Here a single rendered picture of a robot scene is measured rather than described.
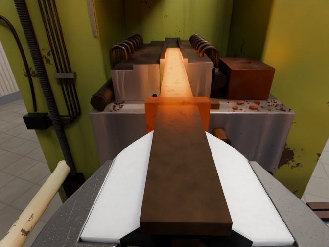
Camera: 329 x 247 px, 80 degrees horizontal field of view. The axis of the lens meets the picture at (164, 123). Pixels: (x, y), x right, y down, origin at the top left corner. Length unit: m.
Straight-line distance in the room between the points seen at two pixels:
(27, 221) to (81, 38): 0.47
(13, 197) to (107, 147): 1.39
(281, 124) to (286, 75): 0.23
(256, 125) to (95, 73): 0.42
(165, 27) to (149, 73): 0.48
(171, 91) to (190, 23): 0.70
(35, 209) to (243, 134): 0.54
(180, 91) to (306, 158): 0.67
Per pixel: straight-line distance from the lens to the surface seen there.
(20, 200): 1.72
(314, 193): 1.75
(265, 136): 0.43
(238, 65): 0.45
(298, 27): 0.61
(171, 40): 0.79
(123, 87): 0.42
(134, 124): 0.38
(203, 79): 0.41
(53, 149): 0.77
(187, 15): 0.87
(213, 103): 0.38
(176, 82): 0.21
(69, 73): 0.59
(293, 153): 0.77
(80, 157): 0.74
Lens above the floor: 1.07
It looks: 28 degrees down
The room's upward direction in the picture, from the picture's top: 1 degrees counter-clockwise
